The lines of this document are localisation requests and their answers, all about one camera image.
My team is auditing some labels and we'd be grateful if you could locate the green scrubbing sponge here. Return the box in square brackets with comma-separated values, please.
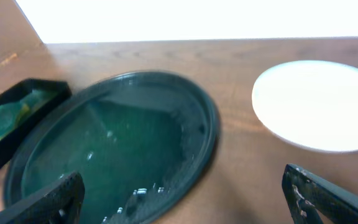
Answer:
[0, 90, 57, 140]

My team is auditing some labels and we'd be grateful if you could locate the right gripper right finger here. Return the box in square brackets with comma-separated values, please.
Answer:
[282, 164, 358, 224]

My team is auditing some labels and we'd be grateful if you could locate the mint green plate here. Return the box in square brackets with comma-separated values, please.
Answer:
[252, 60, 358, 153]

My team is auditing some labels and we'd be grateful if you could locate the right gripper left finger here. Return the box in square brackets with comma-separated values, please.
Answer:
[0, 172, 85, 224]

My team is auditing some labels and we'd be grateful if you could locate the round black tray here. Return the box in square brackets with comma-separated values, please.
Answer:
[4, 71, 220, 223]

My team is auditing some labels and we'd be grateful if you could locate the rectangular black tray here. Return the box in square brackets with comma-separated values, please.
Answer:
[0, 78, 71, 169]

